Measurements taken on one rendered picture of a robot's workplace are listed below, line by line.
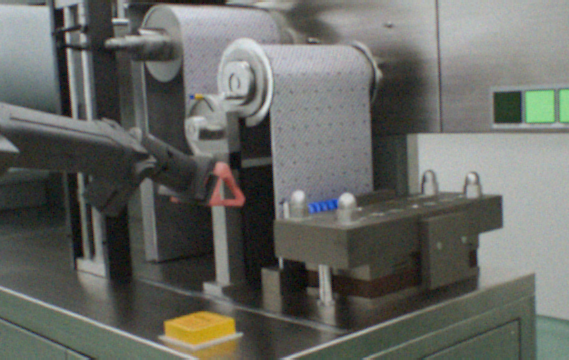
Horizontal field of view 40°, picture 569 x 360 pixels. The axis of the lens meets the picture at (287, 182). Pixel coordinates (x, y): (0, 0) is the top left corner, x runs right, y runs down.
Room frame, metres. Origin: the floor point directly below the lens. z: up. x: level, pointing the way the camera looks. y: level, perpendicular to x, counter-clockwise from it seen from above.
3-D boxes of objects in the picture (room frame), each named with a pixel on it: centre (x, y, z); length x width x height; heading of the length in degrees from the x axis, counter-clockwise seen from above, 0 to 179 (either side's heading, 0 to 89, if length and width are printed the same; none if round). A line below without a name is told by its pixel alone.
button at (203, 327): (1.05, 0.13, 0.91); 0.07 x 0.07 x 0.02; 42
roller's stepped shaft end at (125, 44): (1.46, 0.29, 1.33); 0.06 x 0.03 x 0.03; 132
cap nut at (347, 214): (1.16, -0.09, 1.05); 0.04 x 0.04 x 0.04
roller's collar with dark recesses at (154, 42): (1.50, 0.25, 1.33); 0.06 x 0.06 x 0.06; 42
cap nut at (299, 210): (1.22, -0.02, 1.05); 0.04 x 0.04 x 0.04
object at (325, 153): (1.36, -0.07, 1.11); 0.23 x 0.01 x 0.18; 132
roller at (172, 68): (1.60, 0.13, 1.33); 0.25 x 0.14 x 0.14; 132
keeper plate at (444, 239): (1.24, -0.25, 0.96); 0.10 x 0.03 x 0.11; 132
